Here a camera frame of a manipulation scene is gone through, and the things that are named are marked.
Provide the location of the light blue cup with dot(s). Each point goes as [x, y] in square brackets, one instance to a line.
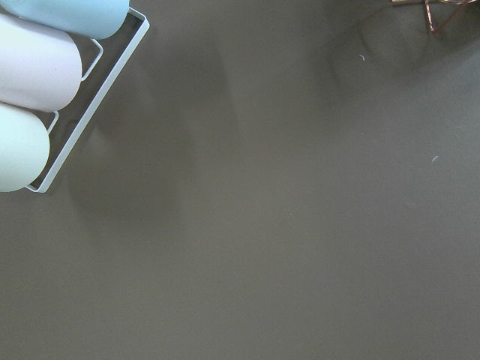
[94, 19]

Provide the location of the white mint cup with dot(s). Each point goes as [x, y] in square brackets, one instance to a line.
[25, 148]

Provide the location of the pink cup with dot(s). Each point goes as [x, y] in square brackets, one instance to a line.
[41, 67]

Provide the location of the white wire cup rack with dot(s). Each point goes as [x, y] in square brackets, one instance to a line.
[103, 61]

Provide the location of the copper wire bottle rack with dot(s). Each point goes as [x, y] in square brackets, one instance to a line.
[433, 26]

